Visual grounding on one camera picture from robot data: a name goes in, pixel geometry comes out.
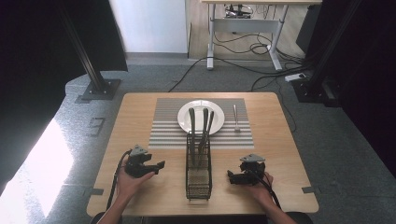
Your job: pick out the dark device under desk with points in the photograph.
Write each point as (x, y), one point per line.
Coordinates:
(238, 11)

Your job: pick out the white round plate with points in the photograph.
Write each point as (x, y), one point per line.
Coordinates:
(218, 118)

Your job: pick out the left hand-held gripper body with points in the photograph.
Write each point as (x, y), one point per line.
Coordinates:
(137, 165)

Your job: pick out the silver fork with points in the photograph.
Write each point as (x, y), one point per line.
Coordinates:
(236, 118)

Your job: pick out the white-legged desk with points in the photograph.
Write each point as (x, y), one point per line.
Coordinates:
(246, 25)

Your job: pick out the grey striped placemat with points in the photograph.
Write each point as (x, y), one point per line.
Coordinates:
(165, 130)

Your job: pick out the white power strip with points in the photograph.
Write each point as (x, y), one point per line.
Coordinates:
(295, 76)

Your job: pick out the person's left hand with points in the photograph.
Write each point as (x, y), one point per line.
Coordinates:
(130, 185)

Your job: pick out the grey tape piece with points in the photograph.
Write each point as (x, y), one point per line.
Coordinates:
(308, 189)
(93, 192)

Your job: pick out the person's right hand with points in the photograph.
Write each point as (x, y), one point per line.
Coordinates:
(261, 189)

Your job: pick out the black curtain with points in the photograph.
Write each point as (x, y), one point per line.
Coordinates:
(373, 77)
(31, 62)

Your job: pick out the black metal stand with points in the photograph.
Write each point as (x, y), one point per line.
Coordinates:
(90, 68)
(323, 62)

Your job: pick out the grey floor socket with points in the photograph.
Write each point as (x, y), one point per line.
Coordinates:
(96, 126)

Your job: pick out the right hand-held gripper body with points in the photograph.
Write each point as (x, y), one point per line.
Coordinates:
(250, 169)

